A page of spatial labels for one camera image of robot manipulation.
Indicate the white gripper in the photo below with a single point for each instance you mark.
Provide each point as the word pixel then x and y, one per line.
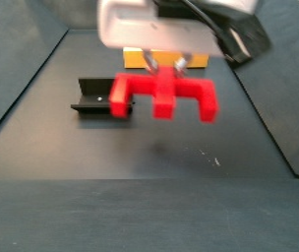
pixel 215 27

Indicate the red E-shaped block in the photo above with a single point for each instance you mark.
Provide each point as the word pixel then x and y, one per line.
pixel 164 86

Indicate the yellow wooden board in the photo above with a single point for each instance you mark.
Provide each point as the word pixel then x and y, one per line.
pixel 133 60

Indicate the black angle bracket stand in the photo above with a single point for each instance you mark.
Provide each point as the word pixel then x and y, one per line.
pixel 94 95

